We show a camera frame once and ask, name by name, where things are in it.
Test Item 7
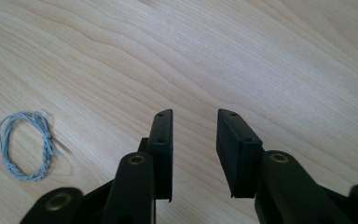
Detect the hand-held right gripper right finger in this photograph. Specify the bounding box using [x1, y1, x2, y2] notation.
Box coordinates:
[215, 108, 265, 199]

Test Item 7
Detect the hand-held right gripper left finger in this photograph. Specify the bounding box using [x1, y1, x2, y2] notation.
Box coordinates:
[138, 108, 174, 203]

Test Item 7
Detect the light blue string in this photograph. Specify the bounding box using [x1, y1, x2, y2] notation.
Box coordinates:
[0, 111, 56, 182]

